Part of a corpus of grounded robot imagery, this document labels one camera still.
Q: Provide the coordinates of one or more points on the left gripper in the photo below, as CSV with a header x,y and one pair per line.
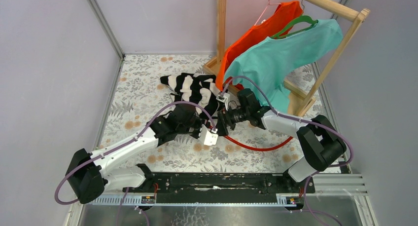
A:
x,y
199,122

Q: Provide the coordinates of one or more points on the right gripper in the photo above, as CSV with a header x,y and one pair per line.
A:
x,y
224,120

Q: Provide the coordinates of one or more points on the red cable lock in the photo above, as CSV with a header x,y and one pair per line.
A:
x,y
259,149

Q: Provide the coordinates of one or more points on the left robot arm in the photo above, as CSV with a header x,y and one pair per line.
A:
x,y
90,174

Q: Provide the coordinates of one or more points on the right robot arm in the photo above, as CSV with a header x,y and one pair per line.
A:
x,y
320,143

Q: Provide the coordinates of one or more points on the black white striped garment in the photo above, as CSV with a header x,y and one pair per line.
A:
x,y
196,88

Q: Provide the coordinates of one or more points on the floral table mat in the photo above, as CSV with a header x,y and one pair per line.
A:
x,y
139,95

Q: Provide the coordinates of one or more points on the teal t-shirt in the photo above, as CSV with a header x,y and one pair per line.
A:
x,y
264,67

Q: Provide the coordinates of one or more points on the orange t-shirt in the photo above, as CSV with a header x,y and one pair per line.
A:
x,y
284,13

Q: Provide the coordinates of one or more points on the pink clothes hanger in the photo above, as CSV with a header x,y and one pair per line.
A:
x,y
263,16

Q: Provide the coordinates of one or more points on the green clothes hanger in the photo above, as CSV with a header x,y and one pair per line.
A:
x,y
301,19

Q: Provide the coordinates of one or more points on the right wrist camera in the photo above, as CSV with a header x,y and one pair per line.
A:
x,y
223,97

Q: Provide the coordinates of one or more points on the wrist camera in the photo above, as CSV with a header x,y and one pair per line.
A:
x,y
207,137
223,97

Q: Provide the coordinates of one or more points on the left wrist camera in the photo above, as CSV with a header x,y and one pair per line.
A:
x,y
207,137

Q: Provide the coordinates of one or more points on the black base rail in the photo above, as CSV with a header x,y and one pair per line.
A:
x,y
223,188

